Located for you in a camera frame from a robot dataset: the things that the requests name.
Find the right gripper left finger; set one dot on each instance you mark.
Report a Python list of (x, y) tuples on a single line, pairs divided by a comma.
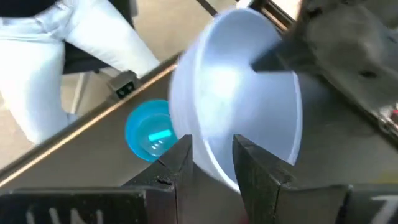
[(149, 205)]

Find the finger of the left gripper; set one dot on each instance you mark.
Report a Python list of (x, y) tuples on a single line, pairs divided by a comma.
[(280, 59)]

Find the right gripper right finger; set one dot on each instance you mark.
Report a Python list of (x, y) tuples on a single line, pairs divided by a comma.
[(280, 202)]

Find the large periwinkle bowl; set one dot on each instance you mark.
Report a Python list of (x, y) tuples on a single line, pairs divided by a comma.
[(224, 93)]

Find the small cyan translucent bowl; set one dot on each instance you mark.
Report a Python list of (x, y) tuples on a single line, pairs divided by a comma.
[(140, 130)]

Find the black office chair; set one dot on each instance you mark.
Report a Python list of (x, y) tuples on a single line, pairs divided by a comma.
[(79, 60)]

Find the person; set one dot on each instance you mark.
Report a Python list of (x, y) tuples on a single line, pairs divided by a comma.
[(31, 77)]

